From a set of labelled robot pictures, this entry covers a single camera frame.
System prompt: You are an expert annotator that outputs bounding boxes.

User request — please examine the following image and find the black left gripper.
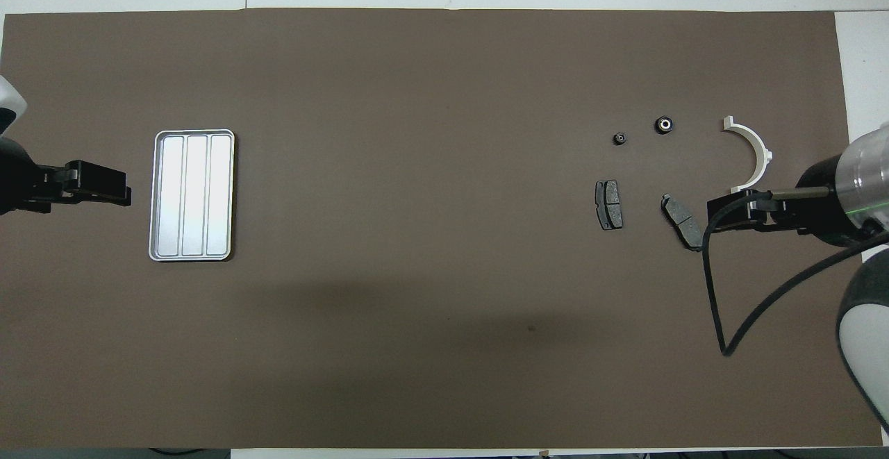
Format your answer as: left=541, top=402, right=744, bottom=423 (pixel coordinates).
left=0, top=138, right=133, bottom=215

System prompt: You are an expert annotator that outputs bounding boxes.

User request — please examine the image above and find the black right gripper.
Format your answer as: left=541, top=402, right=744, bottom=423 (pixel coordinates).
left=707, top=157, right=863, bottom=248

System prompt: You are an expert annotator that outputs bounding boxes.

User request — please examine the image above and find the silver metal tray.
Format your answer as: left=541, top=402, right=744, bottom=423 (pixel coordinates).
left=148, top=129, right=235, bottom=262

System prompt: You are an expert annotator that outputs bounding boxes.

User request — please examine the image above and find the curved dark brake pad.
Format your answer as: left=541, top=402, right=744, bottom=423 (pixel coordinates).
left=660, top=194, right=704, bottom=252

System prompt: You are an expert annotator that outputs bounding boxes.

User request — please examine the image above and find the rectangular dark brake pad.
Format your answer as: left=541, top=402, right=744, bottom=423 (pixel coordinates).
left=595, top=180, right=624, bottom=231

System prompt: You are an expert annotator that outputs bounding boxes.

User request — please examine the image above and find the brown table mat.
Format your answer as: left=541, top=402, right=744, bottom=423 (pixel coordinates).
left=0, top=8, right=883, bottom=449

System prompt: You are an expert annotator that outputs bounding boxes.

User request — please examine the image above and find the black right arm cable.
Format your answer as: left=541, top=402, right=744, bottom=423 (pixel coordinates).
left=701, top=192, right=889, bottom=358

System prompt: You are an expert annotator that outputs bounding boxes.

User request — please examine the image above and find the white semicircular bracket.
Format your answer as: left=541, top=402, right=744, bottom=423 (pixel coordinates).
left=722, top=116, right=773, bottom=200

